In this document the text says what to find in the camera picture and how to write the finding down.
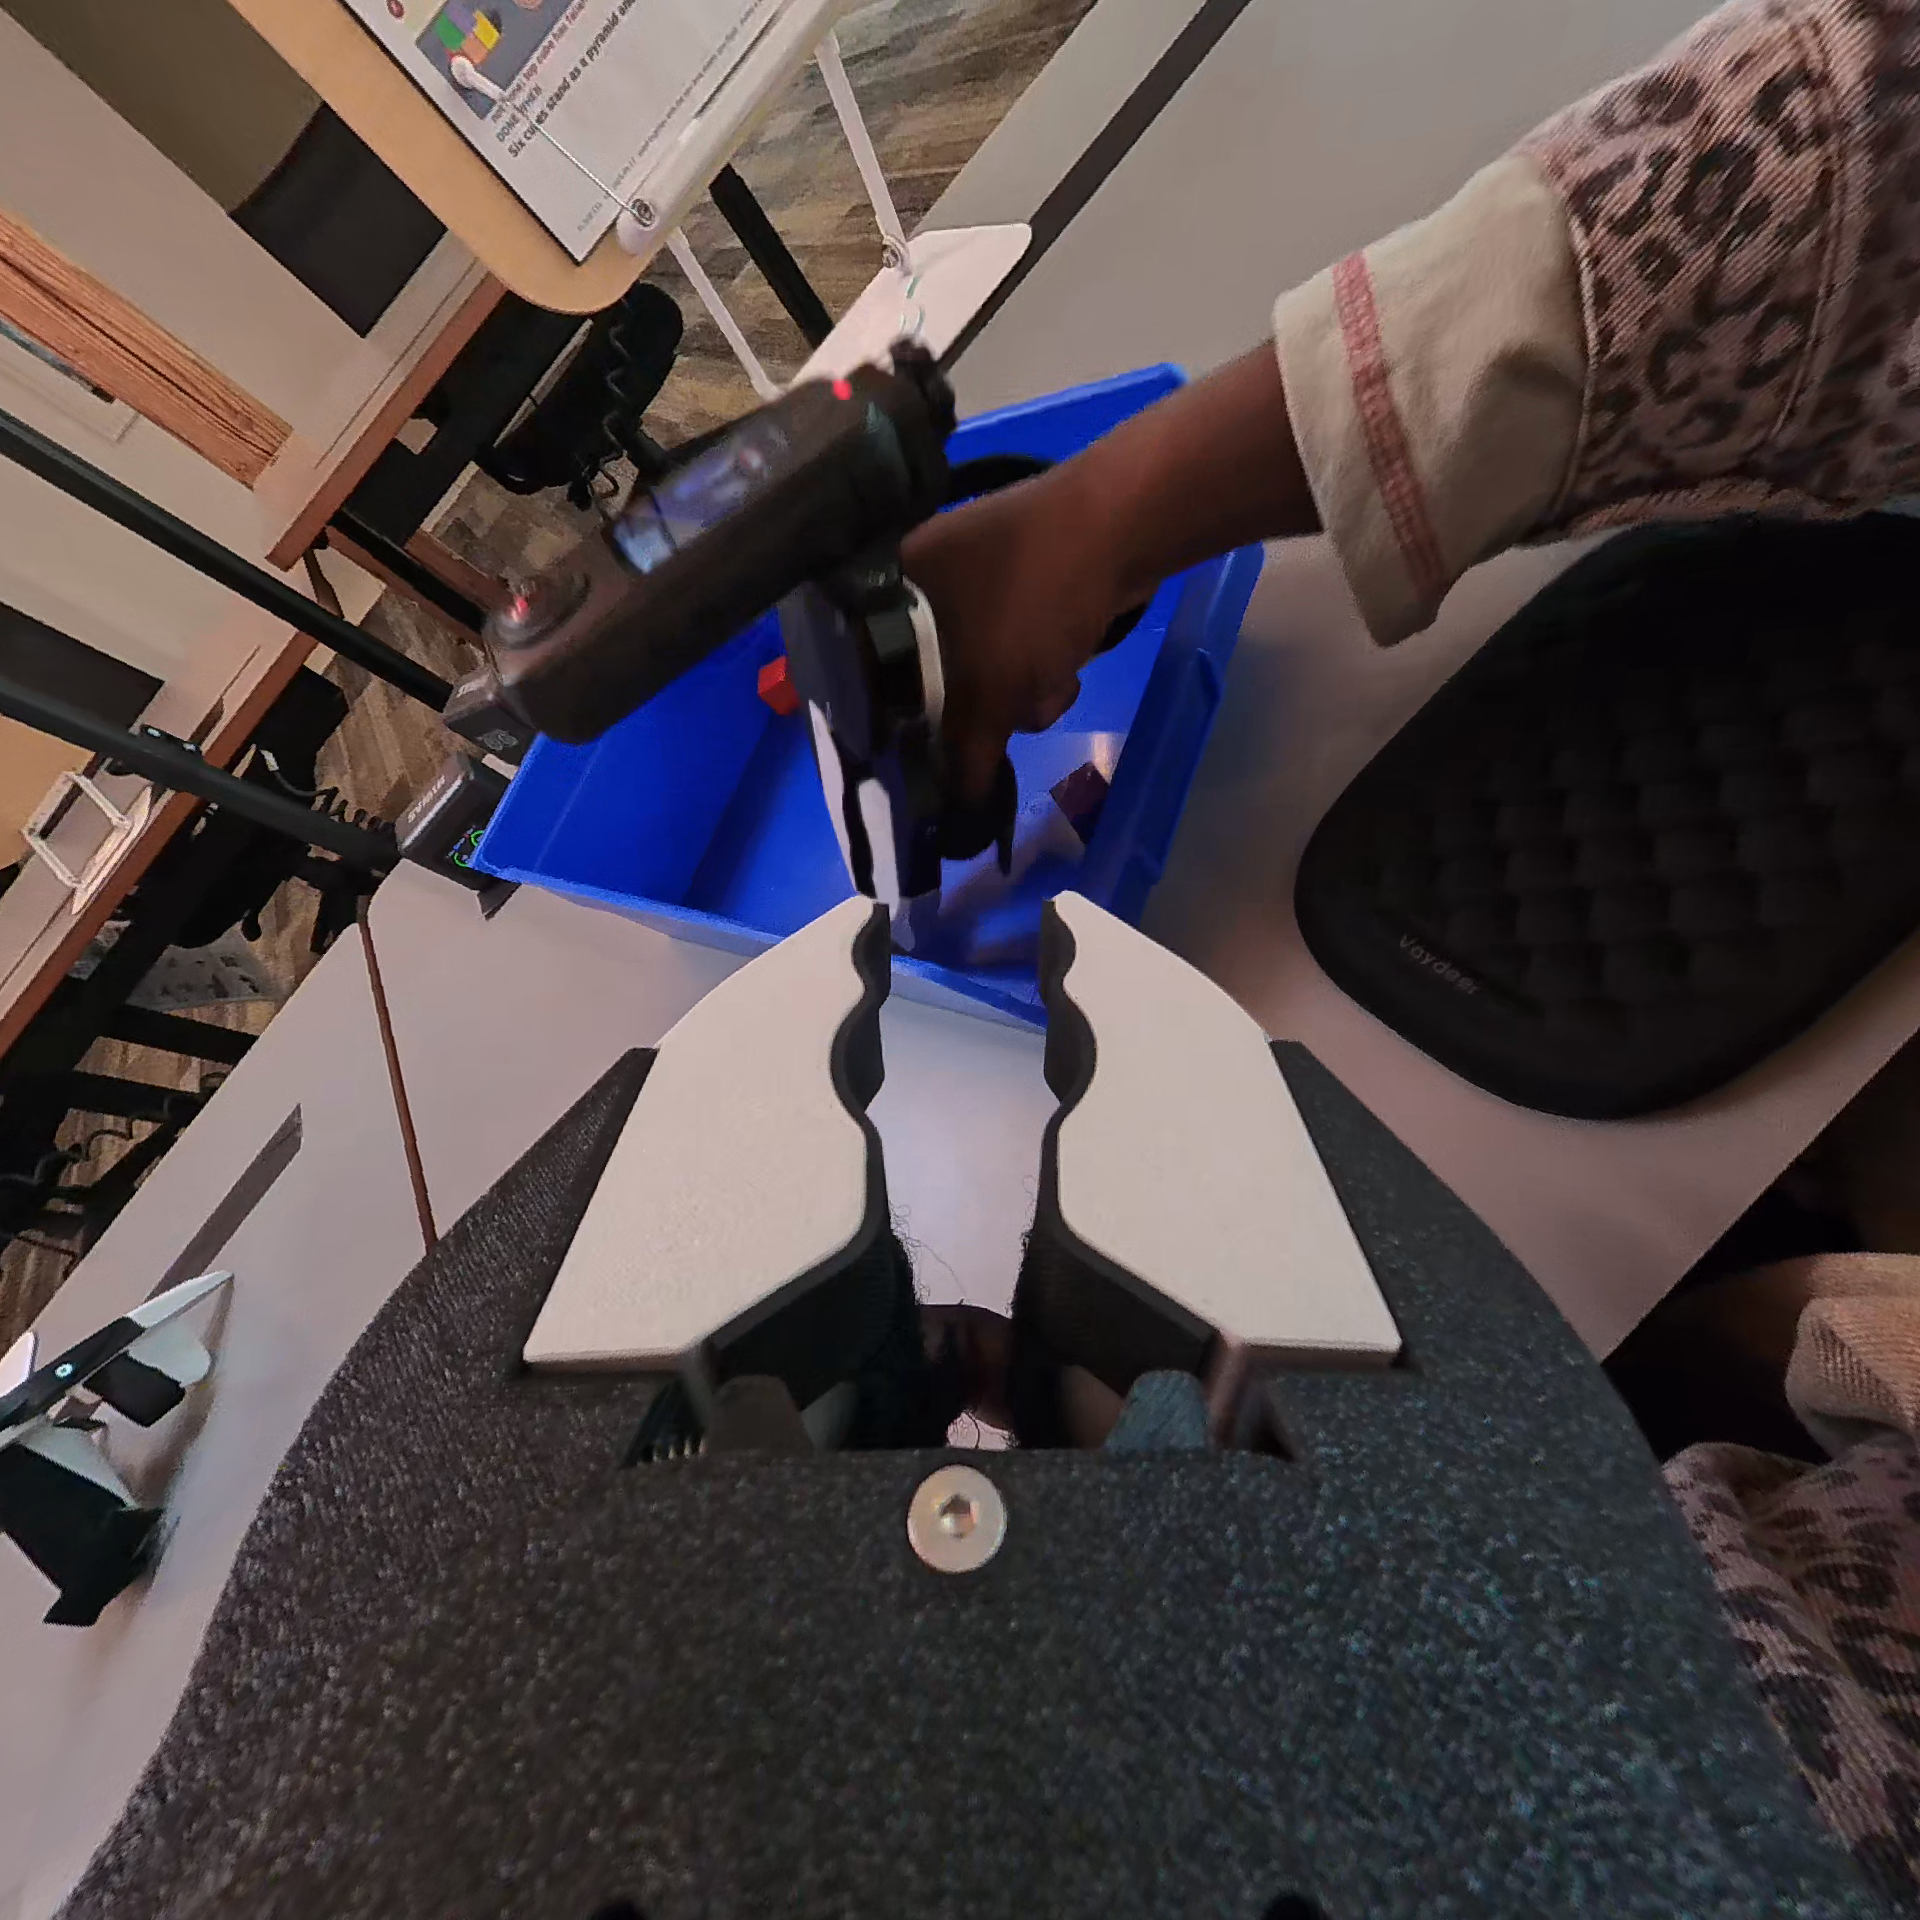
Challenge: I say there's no rounded wooden table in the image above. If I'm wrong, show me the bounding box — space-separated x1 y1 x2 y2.
225 0 783 317

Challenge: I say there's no white document stand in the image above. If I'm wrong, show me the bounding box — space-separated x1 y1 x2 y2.
623 30 1037 396

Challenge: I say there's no person's leopard print clothing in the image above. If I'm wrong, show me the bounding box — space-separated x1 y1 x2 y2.
1604 1252 1920 1920

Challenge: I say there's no blue plastic bin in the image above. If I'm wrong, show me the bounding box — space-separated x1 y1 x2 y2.
471 364 1265 1028

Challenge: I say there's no black quilted pad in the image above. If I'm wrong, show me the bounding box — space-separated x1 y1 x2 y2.
1295 516 1920 1119

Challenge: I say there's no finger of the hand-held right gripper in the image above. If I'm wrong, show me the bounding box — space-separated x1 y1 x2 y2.
897 731 953 904
808 696 906 909

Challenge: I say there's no printed instruction sheet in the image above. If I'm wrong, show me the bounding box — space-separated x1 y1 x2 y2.
345 0 842 266

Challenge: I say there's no black office chair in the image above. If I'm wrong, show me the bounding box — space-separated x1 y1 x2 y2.
488 286 685 500

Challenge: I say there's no white black clamp device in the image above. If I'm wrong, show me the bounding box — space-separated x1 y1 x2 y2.
0 1271 236 1631

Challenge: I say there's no person's right hand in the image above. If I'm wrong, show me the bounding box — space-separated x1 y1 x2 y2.
901 434 1168 876

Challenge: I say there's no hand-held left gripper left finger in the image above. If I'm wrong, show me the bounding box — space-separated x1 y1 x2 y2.
523 900 893 1373

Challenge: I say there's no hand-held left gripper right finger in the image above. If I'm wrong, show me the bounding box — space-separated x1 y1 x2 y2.
1036 892 1405 1373

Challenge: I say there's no person's right forearm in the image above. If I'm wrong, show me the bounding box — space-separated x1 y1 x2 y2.
1112 0 1920 650

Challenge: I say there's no light office desk brown edge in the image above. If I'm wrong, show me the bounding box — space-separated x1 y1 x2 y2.
0 599 321 1058
0 0 513 572

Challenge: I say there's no brown cable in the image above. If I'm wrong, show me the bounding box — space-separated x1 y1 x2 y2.
357 922 441 1255

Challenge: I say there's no black tripod pole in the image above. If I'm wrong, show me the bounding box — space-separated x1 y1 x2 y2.
0 674 521 902
0 405 538 770

